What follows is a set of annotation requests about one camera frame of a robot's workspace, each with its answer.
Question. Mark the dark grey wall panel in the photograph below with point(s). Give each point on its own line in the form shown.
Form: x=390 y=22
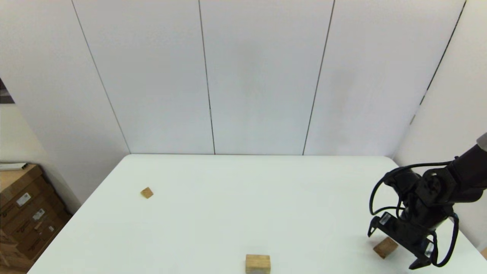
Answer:
x=5 y=93

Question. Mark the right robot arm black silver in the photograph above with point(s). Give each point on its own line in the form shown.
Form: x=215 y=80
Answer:
x=468 y=171

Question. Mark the rectangular wooden block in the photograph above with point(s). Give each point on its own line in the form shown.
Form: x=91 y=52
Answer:
x=384 y=248

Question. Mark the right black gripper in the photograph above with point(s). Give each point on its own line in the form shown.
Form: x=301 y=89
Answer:
x=412 y=234

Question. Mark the flat white board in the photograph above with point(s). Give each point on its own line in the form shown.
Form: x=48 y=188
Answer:
x=11 y=166

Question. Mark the small triangular wooden block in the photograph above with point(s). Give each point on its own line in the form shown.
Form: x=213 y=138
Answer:
x=147 y=192

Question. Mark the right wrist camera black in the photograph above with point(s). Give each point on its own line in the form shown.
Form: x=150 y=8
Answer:
x=380 y=224

